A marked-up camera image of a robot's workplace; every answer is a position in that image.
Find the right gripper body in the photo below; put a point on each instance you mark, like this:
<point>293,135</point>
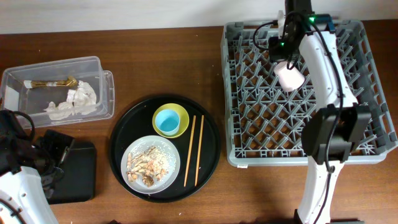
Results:
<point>282,48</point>

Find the pink cup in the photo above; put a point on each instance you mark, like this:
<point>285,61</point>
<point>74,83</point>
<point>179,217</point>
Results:
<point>289,80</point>

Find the wooden chopstick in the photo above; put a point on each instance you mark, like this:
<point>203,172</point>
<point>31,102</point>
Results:
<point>189,150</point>
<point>199,149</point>

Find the yellow-green bowl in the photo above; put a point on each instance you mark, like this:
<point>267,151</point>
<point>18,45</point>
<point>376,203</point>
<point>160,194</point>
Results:
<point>184,118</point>

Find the light blue cup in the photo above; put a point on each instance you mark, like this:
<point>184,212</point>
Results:
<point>167,122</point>

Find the grey plate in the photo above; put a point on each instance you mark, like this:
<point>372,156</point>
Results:
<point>143,144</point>

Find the food scraps with rice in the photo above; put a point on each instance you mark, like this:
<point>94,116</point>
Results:
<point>150,165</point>

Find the white napkin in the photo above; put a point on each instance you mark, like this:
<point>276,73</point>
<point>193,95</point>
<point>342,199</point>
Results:
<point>81,100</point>

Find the gold coffee stick wrapper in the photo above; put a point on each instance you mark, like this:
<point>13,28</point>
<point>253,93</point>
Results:
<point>69,82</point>

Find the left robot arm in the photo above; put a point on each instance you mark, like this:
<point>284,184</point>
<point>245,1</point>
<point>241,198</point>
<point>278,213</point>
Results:
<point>29,169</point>

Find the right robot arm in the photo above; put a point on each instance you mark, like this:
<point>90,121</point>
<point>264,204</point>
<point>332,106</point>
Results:
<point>335,130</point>

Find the grey dishwasher rack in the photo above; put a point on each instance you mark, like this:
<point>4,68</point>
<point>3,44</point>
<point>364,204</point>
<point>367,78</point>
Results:
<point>264,123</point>

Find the white rack label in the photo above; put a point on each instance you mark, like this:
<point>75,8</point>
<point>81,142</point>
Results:
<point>242,166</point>

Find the clear plastic waste bin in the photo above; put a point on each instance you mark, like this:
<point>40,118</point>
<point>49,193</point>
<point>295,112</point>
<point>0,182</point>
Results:
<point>16,97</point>

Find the round black serving tray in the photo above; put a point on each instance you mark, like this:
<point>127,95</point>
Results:
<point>137,123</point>

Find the black rectangular tray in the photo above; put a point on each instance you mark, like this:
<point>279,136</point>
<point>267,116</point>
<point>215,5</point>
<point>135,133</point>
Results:
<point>78,183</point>

